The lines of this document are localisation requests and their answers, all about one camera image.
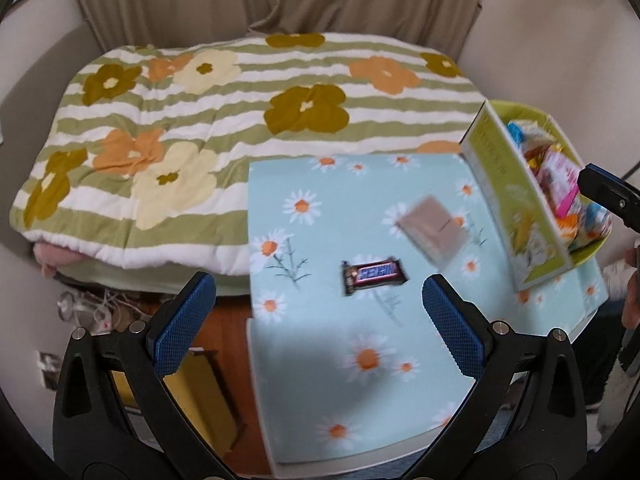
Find yellow box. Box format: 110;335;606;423
112;347;246;453

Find cream and blue snack packet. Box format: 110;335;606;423
506;120;531;147

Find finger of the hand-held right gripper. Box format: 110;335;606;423
577;162;640;233

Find person's fluffy white garment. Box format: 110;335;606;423
597;355;640;441

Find pinkish-brown packet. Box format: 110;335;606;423
395;194;466;267

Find brown chocolate bar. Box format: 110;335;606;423
341;257;411;297

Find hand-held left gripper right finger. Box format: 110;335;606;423
405;274;586;480

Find person's right hand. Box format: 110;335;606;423
622;247;640;330

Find daisy print tablecloth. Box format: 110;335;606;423
247;152;606;466

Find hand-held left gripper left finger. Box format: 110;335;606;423
52;271;236;480

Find pink striped marshmallow packet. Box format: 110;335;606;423
537;152;583;216

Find pink cloth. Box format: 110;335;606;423
34;242;83;278

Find person's dark trousers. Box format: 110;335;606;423
575;297;630;411

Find white power strip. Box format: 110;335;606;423
57;287;118;335

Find wall outlet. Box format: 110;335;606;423
36;350;63;391

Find green striped floral blanket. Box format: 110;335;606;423
9;32;486;276

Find green cardboard box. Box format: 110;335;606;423
459;100;613;292

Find orange and white snack packet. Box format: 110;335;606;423
556;214;582;247

